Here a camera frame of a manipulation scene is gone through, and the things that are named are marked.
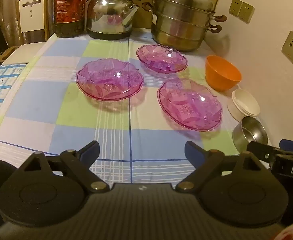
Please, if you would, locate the white bowl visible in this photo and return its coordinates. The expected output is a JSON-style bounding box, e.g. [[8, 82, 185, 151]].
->
[[227, 102, 258, 122], [231, 89, 260, 117]]

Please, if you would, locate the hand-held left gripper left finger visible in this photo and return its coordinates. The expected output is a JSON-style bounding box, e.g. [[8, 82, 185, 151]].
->
[[19, 141, 110, 193]]

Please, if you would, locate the white wooden chair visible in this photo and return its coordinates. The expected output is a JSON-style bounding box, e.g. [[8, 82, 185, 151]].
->
[[0, 0, 49, 62]]

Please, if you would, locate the small beige wall socket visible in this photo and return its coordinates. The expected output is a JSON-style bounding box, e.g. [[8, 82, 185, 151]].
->
[[239, 2, 256, 23], [229, 0, 242, 17]]

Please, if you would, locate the orange plastic bowl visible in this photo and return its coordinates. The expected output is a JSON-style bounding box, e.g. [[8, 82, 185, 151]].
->
[[205, 55, 242, 92]]

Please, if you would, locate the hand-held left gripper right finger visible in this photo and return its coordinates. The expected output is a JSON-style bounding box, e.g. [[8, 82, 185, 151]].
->
[[175, 141, 268, 193]]

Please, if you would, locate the stainless steel kettle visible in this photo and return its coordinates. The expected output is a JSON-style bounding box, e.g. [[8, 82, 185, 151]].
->
[[86, 0, 142, 40]]

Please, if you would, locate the blue white patterned tablecloth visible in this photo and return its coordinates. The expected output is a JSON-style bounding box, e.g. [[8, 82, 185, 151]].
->
[[0, 64, 27, 133]]

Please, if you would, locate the small pink glass plate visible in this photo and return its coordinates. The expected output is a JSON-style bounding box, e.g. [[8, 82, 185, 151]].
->
[[136, 44, 188, 74]]

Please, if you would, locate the pastel checkered tablecloth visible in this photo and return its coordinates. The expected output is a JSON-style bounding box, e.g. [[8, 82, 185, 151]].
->
[[0, 27, 274, 188]]

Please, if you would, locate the large cooking oil bottle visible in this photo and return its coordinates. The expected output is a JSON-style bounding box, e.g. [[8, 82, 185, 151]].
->
[[53, 0, 87, 38]]

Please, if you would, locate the stainless steel bowl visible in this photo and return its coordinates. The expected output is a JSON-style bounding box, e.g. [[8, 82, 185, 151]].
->
[[232, 116, 269, 154]]

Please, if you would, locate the stainless steel steamer pot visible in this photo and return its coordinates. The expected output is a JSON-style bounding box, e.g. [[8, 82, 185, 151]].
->
[[141, 0, 227, 53]]

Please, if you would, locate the large pink glass plate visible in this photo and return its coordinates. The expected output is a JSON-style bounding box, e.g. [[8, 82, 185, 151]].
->
[[157, 78, 223, 132], [76, 58, 144, 102]]

